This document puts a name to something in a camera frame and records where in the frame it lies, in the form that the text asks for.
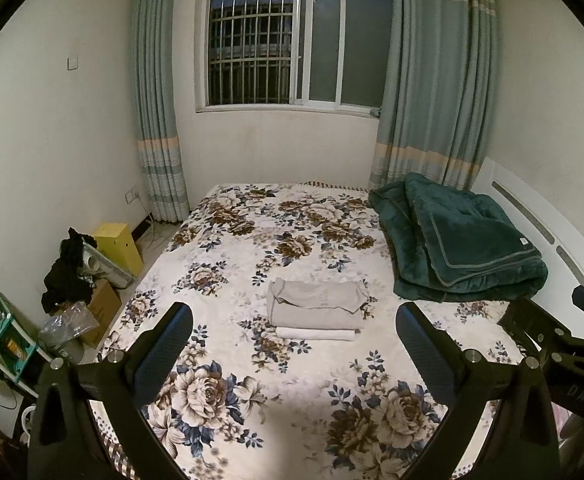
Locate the barred window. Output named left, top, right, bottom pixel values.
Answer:
left=196, top=0, right=395, bottom=117

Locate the silver metal appliance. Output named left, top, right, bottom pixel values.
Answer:
left=79, top=242, right=135, bottom=289

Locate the beige long-sleeve shirt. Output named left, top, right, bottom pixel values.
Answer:
left=266, top=277, right=373, bottom=331

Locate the green striped curtain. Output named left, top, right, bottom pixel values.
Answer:
left=132, top=0, right=191, bottom=224
left=369, top=0, right=499, bottom=192

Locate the black clothing heap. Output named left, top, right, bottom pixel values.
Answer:
left=41, top=227, right=97, bottom=314

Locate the white headboard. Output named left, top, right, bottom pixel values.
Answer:
left=472, top=157, right=584, bottom=343

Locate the cardboard box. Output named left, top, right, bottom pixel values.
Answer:
left=86, top=280, right=123, bottom=349

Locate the floral bed blanket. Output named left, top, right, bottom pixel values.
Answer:
left=84, top=180, right=540, bottom=480

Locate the teal storage rack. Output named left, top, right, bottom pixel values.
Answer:
left=0, top=280, right=41, bottom=397

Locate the yellow box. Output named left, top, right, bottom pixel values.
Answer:
left=94, top=222, right=144, bottom=279

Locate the dark green quilt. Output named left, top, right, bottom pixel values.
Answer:
left=369, top=172, right=549, bottom=304

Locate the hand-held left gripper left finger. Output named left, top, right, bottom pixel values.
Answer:
left=28, top=302, right=193, bottom=480

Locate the clear plastic bag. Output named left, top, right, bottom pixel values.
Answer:
left=38, top=301, right=100, bottom=357

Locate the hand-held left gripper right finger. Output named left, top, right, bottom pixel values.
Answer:
left=395, top=301, right=562, bottom=480

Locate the white folded cloth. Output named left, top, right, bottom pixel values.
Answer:
left=275, top=326, right=359, bottom=342

